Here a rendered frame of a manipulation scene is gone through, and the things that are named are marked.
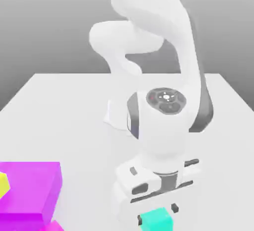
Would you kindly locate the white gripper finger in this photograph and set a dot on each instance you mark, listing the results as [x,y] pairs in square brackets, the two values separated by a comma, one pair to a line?
[139,220]
[174,208]

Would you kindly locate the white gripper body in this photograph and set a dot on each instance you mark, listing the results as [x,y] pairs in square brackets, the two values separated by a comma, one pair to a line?
[139,207]

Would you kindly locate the small teal cube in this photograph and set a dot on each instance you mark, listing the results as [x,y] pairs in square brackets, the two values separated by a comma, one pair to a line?
[156,220]

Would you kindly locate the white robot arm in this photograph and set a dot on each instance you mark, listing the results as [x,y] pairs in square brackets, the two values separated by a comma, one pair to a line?
[158,127]

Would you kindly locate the small pink cube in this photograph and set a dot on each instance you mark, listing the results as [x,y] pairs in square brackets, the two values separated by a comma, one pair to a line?
[54,226]

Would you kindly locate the small yellow cube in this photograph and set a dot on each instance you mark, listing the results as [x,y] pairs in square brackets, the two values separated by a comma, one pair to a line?
[3,185]

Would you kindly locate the large magenta box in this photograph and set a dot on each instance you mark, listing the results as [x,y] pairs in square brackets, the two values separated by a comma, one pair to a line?
[29,187]

